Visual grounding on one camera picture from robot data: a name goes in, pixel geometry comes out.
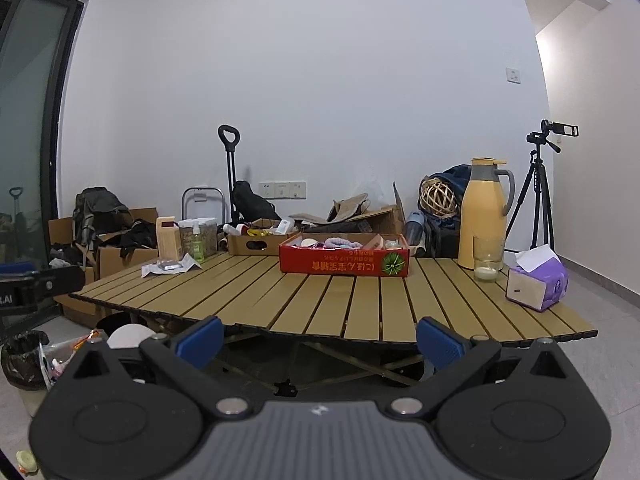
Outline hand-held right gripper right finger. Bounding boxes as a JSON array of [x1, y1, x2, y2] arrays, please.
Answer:
[[385, 317, 576, 418]]

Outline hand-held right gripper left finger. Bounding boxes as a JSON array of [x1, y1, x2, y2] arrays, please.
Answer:
[[65, 316, 256, 418]]

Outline red cardboard box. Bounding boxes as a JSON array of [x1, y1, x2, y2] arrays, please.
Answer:
[[278, 232, 411, 278]]

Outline trash bin with bag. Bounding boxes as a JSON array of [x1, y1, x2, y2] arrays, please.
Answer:
[[0, 330, 96, 418]]

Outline white round object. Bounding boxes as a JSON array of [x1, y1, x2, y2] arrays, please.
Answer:
[[106, 325, 153, 351]]

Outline clear plastic packets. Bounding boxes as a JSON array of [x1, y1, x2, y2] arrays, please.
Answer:
[[141, 254, 203, 278]]

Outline clear glass cup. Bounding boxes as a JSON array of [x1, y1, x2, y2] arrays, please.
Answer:
[[472, 236, 505, 282]]

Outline dark backpack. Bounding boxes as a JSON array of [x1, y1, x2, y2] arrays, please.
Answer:
[[72, 187, 135, 251]]

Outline green spray bottle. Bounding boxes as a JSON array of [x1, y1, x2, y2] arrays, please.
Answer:
[[190, 222, 206, 262]]

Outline black clothes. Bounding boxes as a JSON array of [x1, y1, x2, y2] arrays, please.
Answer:
[[117, 220, 158, 250]]

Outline black duffel bag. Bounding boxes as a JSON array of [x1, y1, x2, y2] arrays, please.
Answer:
[[422, 217, 461, 259]]

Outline clear grain container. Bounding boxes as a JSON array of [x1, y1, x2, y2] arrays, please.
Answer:
[[179, 218, 218, 257]]

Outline beige carton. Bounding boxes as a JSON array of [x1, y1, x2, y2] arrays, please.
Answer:
[[156, 216, 182, 261]]

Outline blue bottle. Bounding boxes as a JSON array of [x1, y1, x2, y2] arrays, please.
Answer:
[[404, 211, 426, 253]]

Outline purple tissue box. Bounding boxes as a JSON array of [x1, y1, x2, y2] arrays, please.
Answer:
[[505, 244, 570, 313]]

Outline large open cardboard box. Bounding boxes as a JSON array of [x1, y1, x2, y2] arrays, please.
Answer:
[[290, 182, 407, 236]]

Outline yellow thermos jug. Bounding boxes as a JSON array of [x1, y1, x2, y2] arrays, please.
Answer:
[[457, 157, 516, 271]]

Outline rattan ball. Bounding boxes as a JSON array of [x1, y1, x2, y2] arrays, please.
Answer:
[[419, 177, 455, 218]]

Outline black trolley bag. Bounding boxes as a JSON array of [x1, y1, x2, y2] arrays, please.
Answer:
[[231, 180, 276, 221]]

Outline dark framed glass door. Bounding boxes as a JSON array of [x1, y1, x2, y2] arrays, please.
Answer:
[[0, 0, 86, 266]]

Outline brown kraft paper bag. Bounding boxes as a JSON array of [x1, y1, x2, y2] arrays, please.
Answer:
[[327, 193, 371, 223]]

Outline black hand trolley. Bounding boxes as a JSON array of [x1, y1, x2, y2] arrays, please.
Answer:
[[217, 124, 241, 226]]

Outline dark blue jacket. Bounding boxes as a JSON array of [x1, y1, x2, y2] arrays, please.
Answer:
[[425, 164, 471, 221]]

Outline black tripod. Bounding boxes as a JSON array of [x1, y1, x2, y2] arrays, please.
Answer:
[[505, 132, 562, 256]]

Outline brown box with handle hole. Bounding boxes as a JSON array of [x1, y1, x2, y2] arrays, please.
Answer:
[[227, 232, 301, 257]]

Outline white metal stool frame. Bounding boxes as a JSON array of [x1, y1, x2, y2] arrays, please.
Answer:
[[181, 187, 224, 226]]

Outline black camcorder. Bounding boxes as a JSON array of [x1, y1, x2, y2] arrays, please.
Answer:
[[541, 119, 580, 138]]

